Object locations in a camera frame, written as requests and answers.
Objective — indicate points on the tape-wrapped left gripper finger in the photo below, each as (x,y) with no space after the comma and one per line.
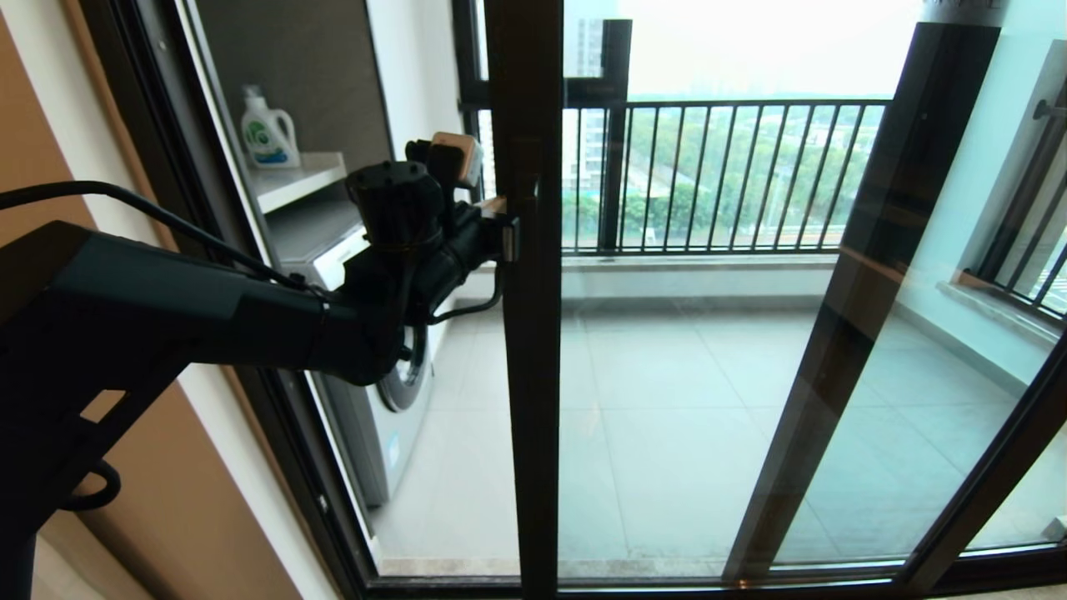
(509,240)

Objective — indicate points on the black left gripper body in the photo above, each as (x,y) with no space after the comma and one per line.
(454,254)

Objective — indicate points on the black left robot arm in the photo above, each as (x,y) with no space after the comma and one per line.
(167,317)

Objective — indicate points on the long grey stone sill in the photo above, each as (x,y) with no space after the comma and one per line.
(708,262)

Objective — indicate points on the white front-load washing machine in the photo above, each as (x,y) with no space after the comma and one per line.
(375,450)

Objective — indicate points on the white detergent bottle green label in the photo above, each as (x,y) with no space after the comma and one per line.
(268,137)

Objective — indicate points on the long black balcony railing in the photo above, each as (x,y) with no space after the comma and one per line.
(750,104)

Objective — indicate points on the dark framed fixed glass panel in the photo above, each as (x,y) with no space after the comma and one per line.
(834,375)

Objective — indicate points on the short grey stone sill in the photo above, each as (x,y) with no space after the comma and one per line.
(1000,321)

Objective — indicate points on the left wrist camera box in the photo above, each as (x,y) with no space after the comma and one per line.
(457,158)

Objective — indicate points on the dark balcony window frame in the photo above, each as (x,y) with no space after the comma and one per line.
(615,167)

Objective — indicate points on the white wall shelf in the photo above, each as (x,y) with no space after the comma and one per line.
(300,179)

